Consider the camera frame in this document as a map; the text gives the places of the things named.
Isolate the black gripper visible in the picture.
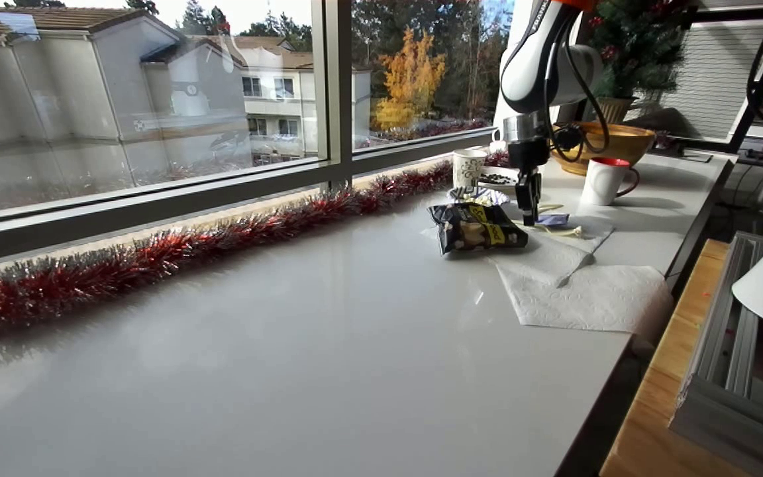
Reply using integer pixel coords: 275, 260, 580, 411
508, 138, 550, 225

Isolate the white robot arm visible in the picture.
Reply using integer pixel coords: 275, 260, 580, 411
492, 0, 597, 225

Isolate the black popcorn snack bag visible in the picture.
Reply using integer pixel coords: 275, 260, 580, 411
430, 203, 527, 255

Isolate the large wooden bowl near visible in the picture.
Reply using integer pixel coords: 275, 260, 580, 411
550, 121, 654, 174

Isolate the cream plastic spoon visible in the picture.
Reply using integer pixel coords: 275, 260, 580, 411
541, 225, 585, 235

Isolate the white paper cup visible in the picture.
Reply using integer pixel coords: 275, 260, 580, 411
452, 150, 484, 188

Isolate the white paper towel upper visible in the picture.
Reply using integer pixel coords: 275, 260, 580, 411
488, 214, 615, 286

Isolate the white paper towel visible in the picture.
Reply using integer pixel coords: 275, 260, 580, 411
488, 214, 615, 286
500, 265, 674, 339

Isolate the red white mug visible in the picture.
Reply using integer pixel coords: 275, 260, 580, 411
580, 155, 642, 207

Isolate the white paper towel lower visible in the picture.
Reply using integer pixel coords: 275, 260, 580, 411
500, 265, 674, 339

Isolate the small potted christmas tree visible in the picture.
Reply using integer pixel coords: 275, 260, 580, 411
585, 0, 697, 125

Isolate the wooden board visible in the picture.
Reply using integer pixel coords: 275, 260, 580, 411
598, 237, 748, 477

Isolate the red silver tinsel garland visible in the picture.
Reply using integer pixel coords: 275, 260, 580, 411
0, 161, 451, 339

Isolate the grey aluminium rail frame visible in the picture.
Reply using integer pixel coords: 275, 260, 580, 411
670, 233, 763, 477

